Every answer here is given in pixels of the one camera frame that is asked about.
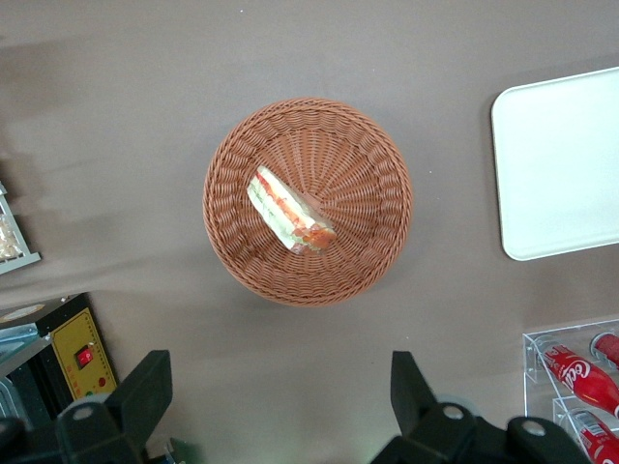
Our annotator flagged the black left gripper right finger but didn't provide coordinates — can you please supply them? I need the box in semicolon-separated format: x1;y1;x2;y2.
371;350;485;464

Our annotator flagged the clear bag of rice crackers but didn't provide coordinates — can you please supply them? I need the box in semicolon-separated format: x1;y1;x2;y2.
0;212;23;260

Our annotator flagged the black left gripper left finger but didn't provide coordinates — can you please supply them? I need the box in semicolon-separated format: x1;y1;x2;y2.
55;349;174;464

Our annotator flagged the black food warmer yellow panel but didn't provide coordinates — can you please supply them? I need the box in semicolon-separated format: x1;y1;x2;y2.
0;292;204;464

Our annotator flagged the round brown wicker basket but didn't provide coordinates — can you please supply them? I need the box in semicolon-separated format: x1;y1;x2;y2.
201;97;415;309

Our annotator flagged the red cola bottle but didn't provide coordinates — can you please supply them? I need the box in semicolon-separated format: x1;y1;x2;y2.
540;343;619;418
570;409;619;464
590;332;619;371

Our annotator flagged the cream plastic serving tray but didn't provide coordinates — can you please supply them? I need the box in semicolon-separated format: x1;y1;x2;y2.
490;66;619;262

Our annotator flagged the clear acrylic bottle rack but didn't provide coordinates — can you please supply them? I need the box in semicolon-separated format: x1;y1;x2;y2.
521;318;619;464

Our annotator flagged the triangle sandwich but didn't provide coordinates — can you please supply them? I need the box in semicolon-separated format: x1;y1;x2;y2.
246;164;338;256

